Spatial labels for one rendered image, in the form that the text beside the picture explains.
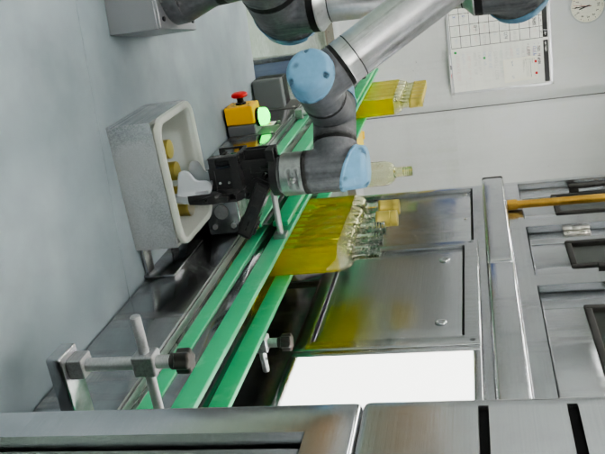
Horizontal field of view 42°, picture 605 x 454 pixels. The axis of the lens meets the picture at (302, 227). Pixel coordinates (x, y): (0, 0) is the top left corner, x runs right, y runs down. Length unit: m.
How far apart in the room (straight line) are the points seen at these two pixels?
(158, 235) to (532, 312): 0.71
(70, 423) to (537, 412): 0.38
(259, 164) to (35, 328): 0.47
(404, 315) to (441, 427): 0.93
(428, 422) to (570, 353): 0.86
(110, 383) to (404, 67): 6.56
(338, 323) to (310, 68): 0.54
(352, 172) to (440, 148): 6.35
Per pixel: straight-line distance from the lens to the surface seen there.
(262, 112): 1.88
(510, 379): 1.31
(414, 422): 0.61
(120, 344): 1.20
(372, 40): 1.23
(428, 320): 1.49
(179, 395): 1.06
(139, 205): 1.35
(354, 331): 1.48
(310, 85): 1.20
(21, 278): 1.09
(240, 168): 1.35
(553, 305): 1.61
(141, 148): 1.31
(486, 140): 7.62
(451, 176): 7.72
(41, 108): 1.17
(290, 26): 1.47
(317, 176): 1.30
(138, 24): 1.38
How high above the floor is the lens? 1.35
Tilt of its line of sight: 13 degrees down
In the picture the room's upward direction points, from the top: 85 degrees clockwise
